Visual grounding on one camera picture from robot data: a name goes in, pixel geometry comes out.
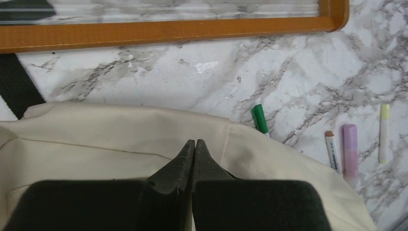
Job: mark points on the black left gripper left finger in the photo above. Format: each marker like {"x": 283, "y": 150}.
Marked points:
{"x": 158, "y": 203}

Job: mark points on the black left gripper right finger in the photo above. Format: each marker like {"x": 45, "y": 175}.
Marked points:
{"x": 223, "y": 202}

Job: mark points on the cream canvas backpack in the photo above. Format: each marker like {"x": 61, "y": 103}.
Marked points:
{"x": 80, "y": 141}

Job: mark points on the green marker pen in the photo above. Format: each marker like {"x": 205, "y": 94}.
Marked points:
{"x": 259, "y": 120}

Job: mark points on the white pen brown cap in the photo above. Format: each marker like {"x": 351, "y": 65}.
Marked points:
{"x": 335, "y": 161}

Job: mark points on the pink highlighter pen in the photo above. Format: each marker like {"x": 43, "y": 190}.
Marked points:
{"x": 350, "y": 154}

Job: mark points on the yellow highlighter pen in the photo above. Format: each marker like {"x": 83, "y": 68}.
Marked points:
{"x": 385, "y": 112}

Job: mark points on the orange wooden shelf rack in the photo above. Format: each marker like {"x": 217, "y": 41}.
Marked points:
{"x": 333, "y": 16}

